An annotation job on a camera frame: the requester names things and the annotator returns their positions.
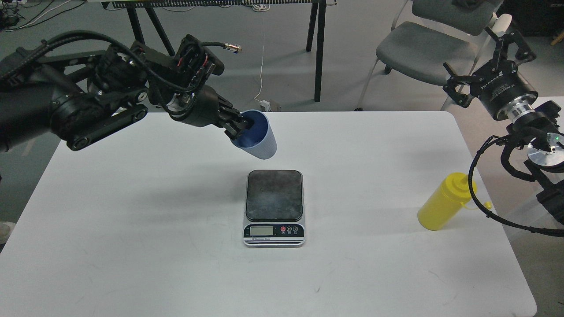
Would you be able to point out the white side table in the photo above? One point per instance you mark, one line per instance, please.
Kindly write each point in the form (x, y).
(551, 100)

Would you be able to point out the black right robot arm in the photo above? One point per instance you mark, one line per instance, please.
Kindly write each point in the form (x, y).
(533, 146)

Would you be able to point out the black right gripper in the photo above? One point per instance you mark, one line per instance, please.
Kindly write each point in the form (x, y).
(504, 92)

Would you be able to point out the blue plastic cup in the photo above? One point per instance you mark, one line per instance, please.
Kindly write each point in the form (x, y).
(259, 139)

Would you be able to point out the white power adapter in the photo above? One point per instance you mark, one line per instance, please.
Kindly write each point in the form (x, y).
(269, 106)

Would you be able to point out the digital kitchen scale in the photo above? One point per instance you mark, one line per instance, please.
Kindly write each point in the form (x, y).
(274, 209)

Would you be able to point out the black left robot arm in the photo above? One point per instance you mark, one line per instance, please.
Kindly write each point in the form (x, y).
(83, 86)

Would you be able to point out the grey office chair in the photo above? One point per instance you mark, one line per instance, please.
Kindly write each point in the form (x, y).
(419, 52)

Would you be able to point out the black trestle table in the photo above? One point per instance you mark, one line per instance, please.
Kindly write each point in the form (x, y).
(316, 27)

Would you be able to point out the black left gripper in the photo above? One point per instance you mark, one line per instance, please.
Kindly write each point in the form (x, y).
(182, 90)

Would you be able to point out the yellow squeeze bottle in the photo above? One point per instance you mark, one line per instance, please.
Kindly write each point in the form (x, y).
(452, 195)

